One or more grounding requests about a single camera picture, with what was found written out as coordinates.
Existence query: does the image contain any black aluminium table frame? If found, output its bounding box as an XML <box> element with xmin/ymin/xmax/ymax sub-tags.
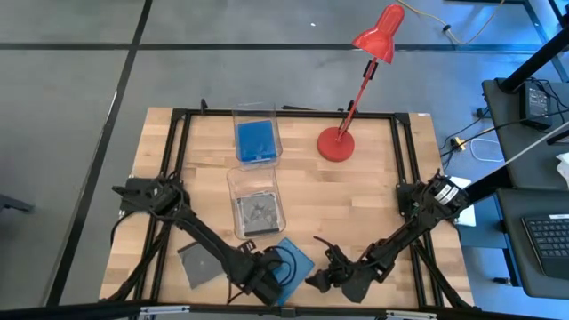
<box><xmin>100</xmin><ymin>98</ymin><xmax>479</xmax><ymax>320</ymax></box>

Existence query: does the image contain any black keyboard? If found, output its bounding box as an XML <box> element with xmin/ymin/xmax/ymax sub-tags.
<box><xmin>521</xmin><ymin>212</ymin><xmax>569</xmax><ymax>280</ymax></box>

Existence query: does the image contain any white paper sheet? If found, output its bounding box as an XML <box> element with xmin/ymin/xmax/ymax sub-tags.
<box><xmin>446</xmin><ymin>175</ymin><xmax>477</xmax><ymax>228</ymax></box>

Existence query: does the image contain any silver metal bracket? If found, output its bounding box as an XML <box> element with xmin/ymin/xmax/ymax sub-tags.
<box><xmin>384</xmin><ymin>309</ymin><xmax>439</xmax><ymax>320</ymax></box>
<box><xmin>139</xmin><ymin>305</ymin><xmax>191</xmax><ymax>317</ymax></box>

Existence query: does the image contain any black power adapter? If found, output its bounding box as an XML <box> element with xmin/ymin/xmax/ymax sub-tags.
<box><xmin>518</xmin><ymin>81</ymin><xmax>555</xmax><ymax>131</ymax></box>

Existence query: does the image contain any clear plastic bin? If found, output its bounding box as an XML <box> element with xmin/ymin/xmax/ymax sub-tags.
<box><xmin>226</xmin><ymin>166</ymin><xmax>286</xmax><ymax>241</ymax></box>
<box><xmin>230</xmin><ymin>102</ymin><xmax>285</xmax><ymax>169</ymax></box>

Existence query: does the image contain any blue plastic case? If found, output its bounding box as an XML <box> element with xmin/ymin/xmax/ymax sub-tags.
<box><xmin>265</xmin><ymin>236</ymin><xmax>317</xmax><ymax>307</ymax></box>
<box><xmin>236</xmin><ymin>119</ymin><xmax>278</xmax><ymax>163</ymax></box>

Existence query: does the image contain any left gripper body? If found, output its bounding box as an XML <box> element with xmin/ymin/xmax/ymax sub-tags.
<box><xmin>233</xmin><ymin>242</ymin><xmax>285</xmax><ymax>308</ymax></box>

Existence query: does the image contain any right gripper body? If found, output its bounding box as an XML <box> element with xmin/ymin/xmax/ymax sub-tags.
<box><xmin>327</xmin><ymin>248</ymin><xmax>379</xmax><ymax>285</ymax></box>

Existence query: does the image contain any white crumpled paper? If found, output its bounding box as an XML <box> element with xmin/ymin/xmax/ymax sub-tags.
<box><xmin>555</xmin><ymin>152</ymin><xmax>569</xmax><ymax>188</ymax></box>

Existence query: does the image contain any dark chair foot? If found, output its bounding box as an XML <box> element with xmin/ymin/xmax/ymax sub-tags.
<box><xmin>0</xmin><ymin>193</ymin><xmax>36</xmax><ymax>214</ymax></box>

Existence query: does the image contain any red desk lamp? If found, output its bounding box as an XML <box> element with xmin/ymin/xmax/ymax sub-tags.
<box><xmin>316</xmin><ymin>3</ymin><xmax>406</xmax><ymax>164</ymax></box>

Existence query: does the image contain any black diagonal pole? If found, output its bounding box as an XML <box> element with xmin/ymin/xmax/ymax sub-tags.
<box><xmin>497</xmin><ymin>26</ymin><xmax>569</xmax><ymax>94</ymax></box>

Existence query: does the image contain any dark grey desk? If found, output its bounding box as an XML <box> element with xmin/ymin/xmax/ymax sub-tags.
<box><xmin>495</xmin><ymin>186</ymin><xmax>569</xmax><ymax>300</ymax></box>
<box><xmin>482</xmin><ymin>77</ymin><xmax>569</xmax><ymax>190</ymax></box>

